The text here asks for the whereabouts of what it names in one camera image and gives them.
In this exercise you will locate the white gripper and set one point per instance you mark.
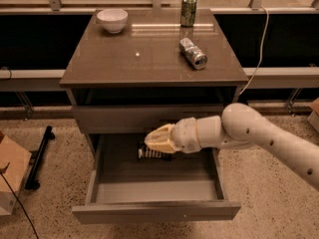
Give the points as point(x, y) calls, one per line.
point(184, 135)

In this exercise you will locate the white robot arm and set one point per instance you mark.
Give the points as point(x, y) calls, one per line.
point(239, 126)

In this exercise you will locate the open grey middle drawer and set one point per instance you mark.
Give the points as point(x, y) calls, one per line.
point(126, 188)

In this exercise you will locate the grey drawer cabinet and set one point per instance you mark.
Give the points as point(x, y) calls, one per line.
point(143, 65)

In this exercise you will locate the closed grey top drawer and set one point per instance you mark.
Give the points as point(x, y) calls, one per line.
point(136, 119)

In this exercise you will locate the silver lying soda can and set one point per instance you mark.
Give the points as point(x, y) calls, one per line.
point(193, 53)

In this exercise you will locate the white ceramic bowl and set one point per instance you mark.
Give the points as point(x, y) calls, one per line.
point(113, 20)

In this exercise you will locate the black metal bar stand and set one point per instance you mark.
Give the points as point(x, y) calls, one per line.
point(32, 182)

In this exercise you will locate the green standing soda can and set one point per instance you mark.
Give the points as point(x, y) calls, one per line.
point(188, 11)

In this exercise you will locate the cardboard box left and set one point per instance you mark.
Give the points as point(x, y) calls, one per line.
point(15, 158)

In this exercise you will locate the cardboard box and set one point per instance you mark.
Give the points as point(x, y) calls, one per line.
point(15, 158)
point(313, 119)

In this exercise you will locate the cardboard box right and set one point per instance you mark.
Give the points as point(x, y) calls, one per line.
point(313, 119)

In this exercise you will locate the metal window railing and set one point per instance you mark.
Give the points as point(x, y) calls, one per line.
point(156, 4)

